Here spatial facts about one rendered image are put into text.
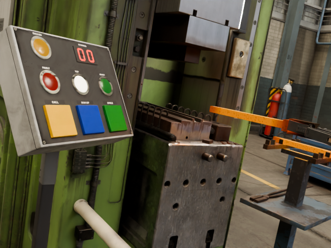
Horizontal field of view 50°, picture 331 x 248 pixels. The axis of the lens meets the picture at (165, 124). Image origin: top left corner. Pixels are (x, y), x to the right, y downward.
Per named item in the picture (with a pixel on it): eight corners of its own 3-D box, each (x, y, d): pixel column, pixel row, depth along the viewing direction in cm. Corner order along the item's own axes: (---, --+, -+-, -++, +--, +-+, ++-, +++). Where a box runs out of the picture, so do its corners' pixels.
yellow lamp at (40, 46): (51, 58, 83) (54, 40, 82) (31, 55, 80) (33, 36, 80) (48, 58, 85) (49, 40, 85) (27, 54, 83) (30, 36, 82)
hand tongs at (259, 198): (306, 184, 196) (306, 182, 196) (313, 187, 194) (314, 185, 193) (248, 200, 153) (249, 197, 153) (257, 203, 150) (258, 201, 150)
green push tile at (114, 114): (128, 130, 100) (121, 105, 101) (111, 131, 94) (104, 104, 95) (123, 132, 101) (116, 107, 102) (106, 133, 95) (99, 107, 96)
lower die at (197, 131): (208, 140, 142) (212, 120, 141) (168, 139, 130) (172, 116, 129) (152, 119, 175) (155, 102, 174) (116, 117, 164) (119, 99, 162)
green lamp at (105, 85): (114, 95, 99) (116, 79, 99) (99, 93, 97) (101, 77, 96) (109, 93, 102) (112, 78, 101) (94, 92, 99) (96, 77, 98)
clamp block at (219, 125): (229, 141, 149) (232, 126, 148) (215, 140, 144) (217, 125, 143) (210, 135, 159) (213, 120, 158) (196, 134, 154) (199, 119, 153)
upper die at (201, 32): (225, 51, 137) (230, 27, 136) (185, 42, 125) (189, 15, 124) (164, 47, 170) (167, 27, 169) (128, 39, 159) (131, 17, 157)
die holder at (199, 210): (223, 245, 152) (244, 145, 146) (149, 261, 130) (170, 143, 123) (153, 197, 197) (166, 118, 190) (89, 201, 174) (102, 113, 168)
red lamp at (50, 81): (60, 93, 82) (63, 74, 81) (40, 91, 79) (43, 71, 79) (56, 91, 84) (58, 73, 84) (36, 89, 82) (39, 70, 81)
